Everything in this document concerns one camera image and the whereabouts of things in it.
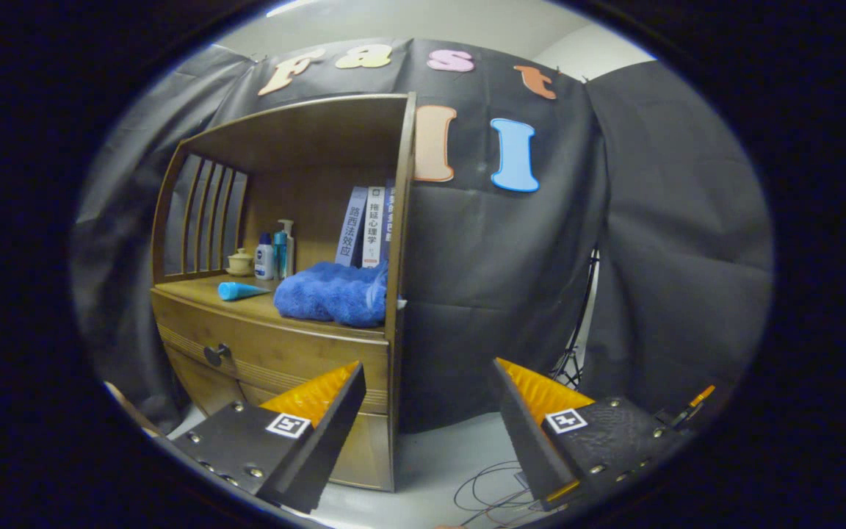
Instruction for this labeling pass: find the blue pump bottle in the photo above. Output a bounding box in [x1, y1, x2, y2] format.
[273, 219, 296, 280]

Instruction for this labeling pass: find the book with pale purple spine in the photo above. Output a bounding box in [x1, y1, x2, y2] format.
[335, 186, 369, 267]

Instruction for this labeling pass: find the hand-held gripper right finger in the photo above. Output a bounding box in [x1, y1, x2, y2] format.
[493, 358, 695, 511]

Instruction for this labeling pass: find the blue and white tube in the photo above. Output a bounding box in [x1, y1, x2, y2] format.
[217, 281, 272, 302]

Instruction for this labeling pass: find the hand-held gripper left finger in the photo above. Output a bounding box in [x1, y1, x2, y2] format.
[155, 361, 366, 515]

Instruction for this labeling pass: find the book with white spine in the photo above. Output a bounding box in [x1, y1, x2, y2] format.
[362, 186, 387, 269]

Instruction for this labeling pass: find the black light stand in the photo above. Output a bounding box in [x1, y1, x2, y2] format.
[552, 250, 600, 390]

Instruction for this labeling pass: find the thin floor cable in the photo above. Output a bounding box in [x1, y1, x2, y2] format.
[452, 459, 541, 528]

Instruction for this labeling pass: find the black backdrop cloth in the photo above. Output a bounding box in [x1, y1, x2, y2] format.
[70, 37, 775, 434]

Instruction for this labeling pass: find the wooden cabinet door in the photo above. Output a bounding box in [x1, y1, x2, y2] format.
[328, 411, 394, 492]
[166, 345, 262, 420]

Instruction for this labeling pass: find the blue towel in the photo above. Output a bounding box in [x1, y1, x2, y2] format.
[273, 261, 394, 328]

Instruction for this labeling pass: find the white bottle with blue cap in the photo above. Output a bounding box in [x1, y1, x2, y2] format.
[254, 233, 275, 281]

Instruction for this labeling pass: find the wooden countertop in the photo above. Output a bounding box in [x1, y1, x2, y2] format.
[155, 273, 387, 340]

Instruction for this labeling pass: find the wooden drawer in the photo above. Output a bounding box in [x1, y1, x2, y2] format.
[151, 290, 391, 416]

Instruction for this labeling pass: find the wooden cabinet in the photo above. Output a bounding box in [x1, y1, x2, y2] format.
[150, 92, 418, 493]

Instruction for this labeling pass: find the book with dark blue spine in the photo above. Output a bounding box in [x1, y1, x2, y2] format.
[381, 180, 397, 265]

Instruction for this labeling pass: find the black and orange tool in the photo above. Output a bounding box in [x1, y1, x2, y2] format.
[654, 384, 717, 431]

